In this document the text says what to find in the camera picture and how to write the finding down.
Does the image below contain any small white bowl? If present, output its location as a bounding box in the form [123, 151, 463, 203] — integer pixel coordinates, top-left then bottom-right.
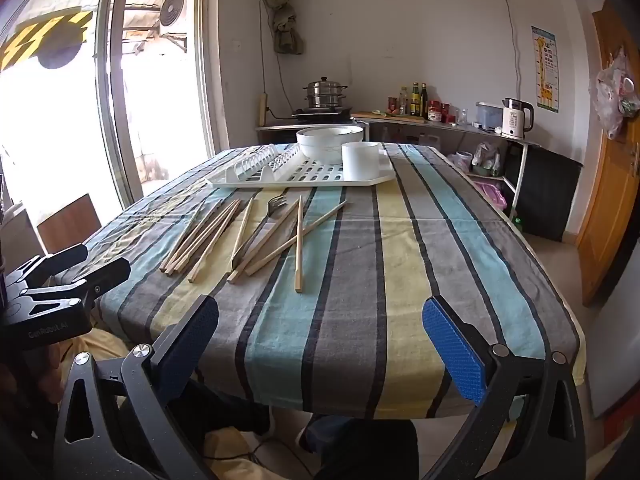
[306, 125, 364, 136]

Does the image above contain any large white bowl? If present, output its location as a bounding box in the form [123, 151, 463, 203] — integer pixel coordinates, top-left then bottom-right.
[296, 125, 365, 163]

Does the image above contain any black panel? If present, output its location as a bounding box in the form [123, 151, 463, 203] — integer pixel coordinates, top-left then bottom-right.
[515, 144, 584, 242]

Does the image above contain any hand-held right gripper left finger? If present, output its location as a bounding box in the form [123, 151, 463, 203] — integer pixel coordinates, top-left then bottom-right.
[52, 294, 221, 480]

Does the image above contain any giraffe wall poster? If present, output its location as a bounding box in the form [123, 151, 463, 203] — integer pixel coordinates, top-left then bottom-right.
[531, 25, 559, 113]

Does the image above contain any white electric kettle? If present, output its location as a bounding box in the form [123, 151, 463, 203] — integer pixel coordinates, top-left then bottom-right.
[501, 97, 535, 140]

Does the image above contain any translucent water container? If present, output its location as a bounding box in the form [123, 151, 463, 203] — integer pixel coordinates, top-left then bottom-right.
[475, 101, 503, 132]

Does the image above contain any stainless steamer pot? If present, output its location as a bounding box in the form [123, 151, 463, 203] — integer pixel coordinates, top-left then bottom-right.
[303, 77, 348, 111]

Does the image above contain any striped tablecloth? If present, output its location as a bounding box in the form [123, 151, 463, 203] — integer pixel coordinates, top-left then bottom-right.
[52, 142, 586, 421]

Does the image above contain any wooden cutting board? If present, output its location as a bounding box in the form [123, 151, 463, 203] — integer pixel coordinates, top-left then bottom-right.
[351, 110, 427, 122]

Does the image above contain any metal shelf table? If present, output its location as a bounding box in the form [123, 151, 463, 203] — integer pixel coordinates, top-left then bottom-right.
[350, 116, 543, 223]

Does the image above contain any black induction cooker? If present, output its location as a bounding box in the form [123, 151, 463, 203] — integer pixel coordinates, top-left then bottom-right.
[291, 106, 354, 122]

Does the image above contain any metal fork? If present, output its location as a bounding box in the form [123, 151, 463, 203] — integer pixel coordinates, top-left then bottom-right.
[231, 194, 290, 270]

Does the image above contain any brown wooden board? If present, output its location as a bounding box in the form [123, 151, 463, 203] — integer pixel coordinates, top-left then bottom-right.
[36, 193, 104, 255]

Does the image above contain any yellow black striped sticker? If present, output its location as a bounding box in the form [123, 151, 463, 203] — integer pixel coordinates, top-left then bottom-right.
[0, 6, 95, 72]

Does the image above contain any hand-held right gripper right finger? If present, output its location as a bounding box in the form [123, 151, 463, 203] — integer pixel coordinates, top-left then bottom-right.
[421, 294, 590, 480]

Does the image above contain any hanging plastic bag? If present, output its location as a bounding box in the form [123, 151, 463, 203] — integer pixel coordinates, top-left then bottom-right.
[590, 49, 640, 141]

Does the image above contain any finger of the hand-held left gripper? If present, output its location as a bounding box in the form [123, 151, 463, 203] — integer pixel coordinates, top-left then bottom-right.
[5, 243, 90, 287]
[19, 258, 132, 307]

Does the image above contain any white plastic dish rack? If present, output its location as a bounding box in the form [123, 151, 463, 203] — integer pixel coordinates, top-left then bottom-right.
[205, 142, 397, 190]

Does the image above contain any sliding window frame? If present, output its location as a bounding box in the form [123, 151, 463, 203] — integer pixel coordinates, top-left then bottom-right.
[0, 0, 231, 221]

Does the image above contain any white cup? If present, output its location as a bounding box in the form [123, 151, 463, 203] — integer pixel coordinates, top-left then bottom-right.
[341, 141, 380, 181]

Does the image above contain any olive hanging cloth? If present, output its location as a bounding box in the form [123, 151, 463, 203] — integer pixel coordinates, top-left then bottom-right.
[262, 0, 307, 56]

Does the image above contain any pink lidded storage box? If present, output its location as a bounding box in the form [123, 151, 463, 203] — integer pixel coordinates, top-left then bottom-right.
[471, 180, 510, 217]

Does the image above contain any person's left hand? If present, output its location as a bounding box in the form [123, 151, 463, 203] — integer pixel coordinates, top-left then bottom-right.
[14, 342, 69, 405]

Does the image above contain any wooden door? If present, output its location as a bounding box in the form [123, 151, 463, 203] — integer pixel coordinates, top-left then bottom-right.
[576, 0, 640, 308]

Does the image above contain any outdoor air conditioner fan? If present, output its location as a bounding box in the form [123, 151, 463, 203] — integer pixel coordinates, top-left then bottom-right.
[159, 0, 187, 29]

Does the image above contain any metal stove stand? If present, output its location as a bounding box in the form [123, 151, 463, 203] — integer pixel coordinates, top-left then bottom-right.
[256, 121, 372, 147]

